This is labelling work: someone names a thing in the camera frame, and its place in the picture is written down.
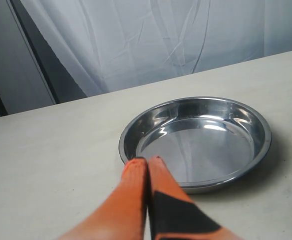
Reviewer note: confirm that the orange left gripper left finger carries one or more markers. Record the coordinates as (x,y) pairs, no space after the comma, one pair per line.
(122,215)

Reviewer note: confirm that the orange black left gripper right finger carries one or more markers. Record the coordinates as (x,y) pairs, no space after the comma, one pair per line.
(173,215)

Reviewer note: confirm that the round stainless steel pan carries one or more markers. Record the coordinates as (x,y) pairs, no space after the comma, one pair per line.
(206,142)

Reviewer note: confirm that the white backdrop curtain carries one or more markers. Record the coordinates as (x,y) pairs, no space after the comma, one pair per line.
(110,45)

